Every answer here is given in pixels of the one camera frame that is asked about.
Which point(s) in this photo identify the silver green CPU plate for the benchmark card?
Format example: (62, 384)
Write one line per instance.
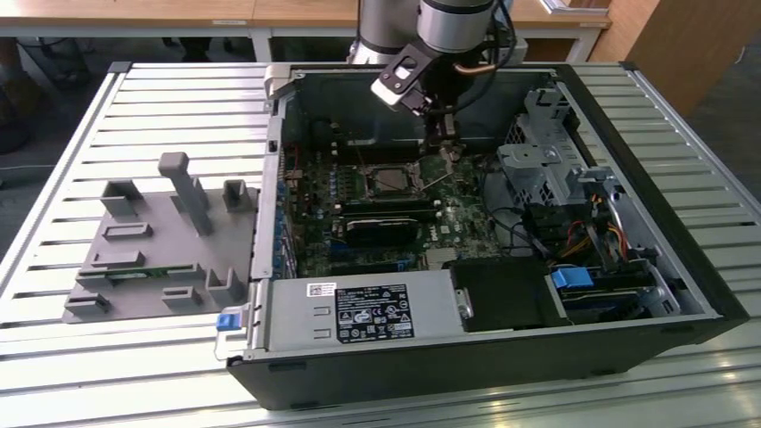
(390, 179)

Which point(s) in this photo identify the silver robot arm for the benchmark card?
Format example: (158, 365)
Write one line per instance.
(452, 22)

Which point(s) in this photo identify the black RAM slot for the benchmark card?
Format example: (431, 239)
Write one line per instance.
(387, 214)
(390, 148)
(387, 205)
(393, 158)

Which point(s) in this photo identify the CPU socket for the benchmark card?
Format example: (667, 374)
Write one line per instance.
(367, 192)

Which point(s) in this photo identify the silver metal drive cage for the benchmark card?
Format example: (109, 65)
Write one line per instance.
(530, 156)

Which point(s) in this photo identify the wooden office desk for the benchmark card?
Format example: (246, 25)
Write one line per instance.
(310, 11)
(119, 11)

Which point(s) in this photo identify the green PC motherboard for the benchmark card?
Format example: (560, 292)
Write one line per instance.
(464, 223)

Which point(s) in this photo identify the black graphics card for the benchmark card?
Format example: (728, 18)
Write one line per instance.
(381, 234)

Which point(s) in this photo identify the silver chipset heatsink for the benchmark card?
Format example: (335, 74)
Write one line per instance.
(442, 255)

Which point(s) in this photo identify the brown wooden cabinet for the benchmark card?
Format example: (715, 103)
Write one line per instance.
(684, 44)

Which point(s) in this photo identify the blue disk carrier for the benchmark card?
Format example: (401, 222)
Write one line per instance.
(571, 278)

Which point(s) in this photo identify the grey power supply unit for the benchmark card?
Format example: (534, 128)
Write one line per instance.
(298, 312)

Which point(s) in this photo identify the grey parts rack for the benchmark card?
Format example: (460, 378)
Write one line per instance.
(149, 249)

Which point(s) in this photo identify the green RAM stick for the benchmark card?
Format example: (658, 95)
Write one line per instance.
(158, 270)

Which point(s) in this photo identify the blue case latch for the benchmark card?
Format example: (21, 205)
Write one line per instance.
(229, 322)

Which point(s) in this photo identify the black open PC case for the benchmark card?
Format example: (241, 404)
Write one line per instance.
(416, 379)

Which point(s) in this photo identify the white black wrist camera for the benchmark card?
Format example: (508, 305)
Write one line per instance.
(395, 84)

